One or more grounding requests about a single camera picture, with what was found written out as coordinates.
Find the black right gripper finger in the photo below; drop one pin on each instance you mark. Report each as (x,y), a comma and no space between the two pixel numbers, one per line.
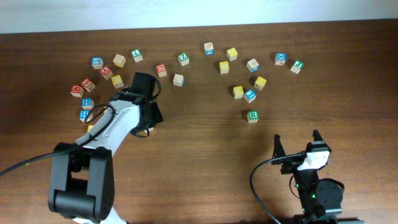
(278,148)
(316,135)

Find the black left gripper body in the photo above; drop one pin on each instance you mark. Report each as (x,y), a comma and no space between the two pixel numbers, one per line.
(156,117)

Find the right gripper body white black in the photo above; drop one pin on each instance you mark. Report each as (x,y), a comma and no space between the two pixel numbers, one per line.
(288,166)

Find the green r block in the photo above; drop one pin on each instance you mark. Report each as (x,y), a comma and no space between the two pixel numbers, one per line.
(147,131)
(252,116)

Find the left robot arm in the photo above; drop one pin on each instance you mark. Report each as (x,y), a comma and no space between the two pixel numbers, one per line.
(82,178)

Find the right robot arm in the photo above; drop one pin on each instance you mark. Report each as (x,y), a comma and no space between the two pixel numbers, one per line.
(320,198)

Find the blue P side block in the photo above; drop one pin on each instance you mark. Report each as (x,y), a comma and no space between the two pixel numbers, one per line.
(178,80)

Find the red Q block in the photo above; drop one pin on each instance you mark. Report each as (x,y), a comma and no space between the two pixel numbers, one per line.
(161,70)

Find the green L block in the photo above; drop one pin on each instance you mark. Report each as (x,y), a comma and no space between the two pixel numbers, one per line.
(137,55)

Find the red A block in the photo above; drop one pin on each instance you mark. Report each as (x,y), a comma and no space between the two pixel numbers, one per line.
(106,72)

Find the yellow block lower left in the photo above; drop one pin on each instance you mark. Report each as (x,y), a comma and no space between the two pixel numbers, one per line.
(89,128)

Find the plain wooden yellow block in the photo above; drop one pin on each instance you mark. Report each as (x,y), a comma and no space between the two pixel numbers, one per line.
(119,60)

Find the blue H block upper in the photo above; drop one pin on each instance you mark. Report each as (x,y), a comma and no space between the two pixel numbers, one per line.
(87,103)

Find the blue h block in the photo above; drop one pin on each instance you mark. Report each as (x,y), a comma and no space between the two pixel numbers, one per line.
(85,115)
(87,103)

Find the blue I leaf block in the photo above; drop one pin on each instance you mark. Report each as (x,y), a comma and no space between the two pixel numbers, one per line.
(250,95)

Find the green Z block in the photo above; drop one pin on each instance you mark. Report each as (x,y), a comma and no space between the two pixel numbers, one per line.
(183,59)

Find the blue H block lower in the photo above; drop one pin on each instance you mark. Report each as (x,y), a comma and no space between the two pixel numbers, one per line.
(85,115)

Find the red 9 block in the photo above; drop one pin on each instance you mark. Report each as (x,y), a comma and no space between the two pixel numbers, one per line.
(88,85)

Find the yellow block tilted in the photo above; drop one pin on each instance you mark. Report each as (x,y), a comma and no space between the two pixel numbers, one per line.
(260,83)

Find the yellow block near centre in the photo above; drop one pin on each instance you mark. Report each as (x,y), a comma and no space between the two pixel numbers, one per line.
(238,92)

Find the green J block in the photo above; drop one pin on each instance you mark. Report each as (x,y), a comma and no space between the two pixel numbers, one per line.
(297,66)

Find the blue S block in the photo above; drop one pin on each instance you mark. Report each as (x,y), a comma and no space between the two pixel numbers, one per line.
(97,63)

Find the red M block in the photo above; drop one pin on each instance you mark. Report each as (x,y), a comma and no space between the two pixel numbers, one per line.
(77,90)

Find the blue X block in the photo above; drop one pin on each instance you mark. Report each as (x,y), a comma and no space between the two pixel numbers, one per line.
(280,58)

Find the blue block far centre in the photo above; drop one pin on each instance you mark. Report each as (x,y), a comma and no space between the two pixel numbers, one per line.
(209,48)

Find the blue D block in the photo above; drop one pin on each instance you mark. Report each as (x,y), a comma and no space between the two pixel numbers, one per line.
(252,65)

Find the yellow block far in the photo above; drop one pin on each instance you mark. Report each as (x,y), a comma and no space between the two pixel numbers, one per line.
(232,54)

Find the yellow block camera picture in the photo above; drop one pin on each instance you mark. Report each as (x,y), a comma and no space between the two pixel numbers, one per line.
(224,67)

